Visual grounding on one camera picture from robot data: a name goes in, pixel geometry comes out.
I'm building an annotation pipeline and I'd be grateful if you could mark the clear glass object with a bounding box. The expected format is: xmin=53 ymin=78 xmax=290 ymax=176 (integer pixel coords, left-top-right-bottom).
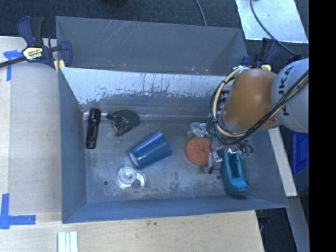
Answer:
xmin=117 ymin=164 xmax=147 ymax=190

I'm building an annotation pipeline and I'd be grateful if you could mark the grey metal bin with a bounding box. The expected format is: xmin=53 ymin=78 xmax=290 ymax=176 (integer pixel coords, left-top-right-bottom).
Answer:
xmin=55 ymin=16 xmax=290 ymax=224

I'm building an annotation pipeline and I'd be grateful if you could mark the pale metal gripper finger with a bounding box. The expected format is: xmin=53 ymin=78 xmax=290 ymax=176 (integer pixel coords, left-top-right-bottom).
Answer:
xmin=201 ymin=151 xmax=224 ymax=174
xmin=186 ymin=121 xmax=209 ymax=139

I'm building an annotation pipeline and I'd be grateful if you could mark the orange round sponge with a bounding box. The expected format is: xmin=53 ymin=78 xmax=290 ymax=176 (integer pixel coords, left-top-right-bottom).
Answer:
xmin=185 ymin=136 xmax=212 ymax=167

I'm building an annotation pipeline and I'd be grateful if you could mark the pale wood board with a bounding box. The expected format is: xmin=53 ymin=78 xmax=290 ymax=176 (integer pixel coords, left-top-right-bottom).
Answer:
xmin=9 ymin=61 xmax=64 ymax=216

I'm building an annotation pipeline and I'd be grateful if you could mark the dark grey fan-shaped object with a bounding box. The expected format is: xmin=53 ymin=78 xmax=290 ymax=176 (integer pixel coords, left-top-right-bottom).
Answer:
xmin=106 ymin=109 xmax=141 ymax=138

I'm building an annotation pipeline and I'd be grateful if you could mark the teal plastic tool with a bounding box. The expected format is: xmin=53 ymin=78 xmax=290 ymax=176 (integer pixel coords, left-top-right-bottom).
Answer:
xmin=216 ymin=148 xmax=251 ymax=195

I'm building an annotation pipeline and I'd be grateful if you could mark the blue ribbed cup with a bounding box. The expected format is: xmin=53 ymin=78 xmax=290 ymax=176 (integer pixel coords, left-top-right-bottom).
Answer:
xmin=129 ymin=131 xmax=173 ymax=170

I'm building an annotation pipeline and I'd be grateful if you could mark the black flashlight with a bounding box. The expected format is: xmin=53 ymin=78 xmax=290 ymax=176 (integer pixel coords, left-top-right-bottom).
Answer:
xmin=86 ymin=108 xmax=102 ymax=150

